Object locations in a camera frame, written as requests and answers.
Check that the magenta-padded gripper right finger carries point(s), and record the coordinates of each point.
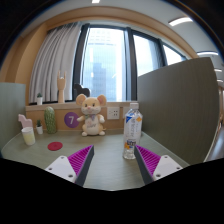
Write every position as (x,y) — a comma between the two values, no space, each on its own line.
(156,166)

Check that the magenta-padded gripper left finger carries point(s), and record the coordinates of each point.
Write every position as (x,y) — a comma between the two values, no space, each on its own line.
(71,166)

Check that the clear plastic drink bottle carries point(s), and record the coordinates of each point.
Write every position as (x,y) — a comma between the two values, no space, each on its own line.
(132,133)

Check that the flat round red coaster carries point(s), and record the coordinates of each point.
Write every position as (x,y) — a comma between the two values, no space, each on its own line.
(55,146)

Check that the purple round number sticker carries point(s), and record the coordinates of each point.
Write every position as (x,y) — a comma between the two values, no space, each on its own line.
(70,120)

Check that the small potted plant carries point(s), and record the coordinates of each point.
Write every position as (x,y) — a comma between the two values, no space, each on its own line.
(39,129)
(39,100)

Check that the tall green cactus ornament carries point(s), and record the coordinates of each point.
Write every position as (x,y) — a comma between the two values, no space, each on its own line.
(50,120)

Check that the beige plush mouse toy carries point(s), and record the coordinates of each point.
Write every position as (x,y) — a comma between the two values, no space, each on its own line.
(91,118)

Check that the pale yellow cup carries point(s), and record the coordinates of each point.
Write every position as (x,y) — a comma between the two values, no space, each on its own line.
(28,136)

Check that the tall grey desk partition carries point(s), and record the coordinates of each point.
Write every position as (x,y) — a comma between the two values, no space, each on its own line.
(180,110)

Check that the pink llama figure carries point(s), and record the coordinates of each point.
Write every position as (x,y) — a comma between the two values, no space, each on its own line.
(24,121)

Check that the black animal figurine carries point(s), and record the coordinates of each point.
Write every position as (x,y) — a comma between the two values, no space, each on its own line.
(80,90)

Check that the wooden hand figure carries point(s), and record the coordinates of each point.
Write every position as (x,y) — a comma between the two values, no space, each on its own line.
(61,88)

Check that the low grey desk partition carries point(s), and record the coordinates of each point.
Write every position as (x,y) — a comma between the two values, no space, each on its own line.
(11,113)

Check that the light grey curtain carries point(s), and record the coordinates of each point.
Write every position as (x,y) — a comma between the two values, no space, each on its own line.
(55,63)

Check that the dark-framed window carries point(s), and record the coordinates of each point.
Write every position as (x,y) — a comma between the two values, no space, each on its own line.
(103,66)

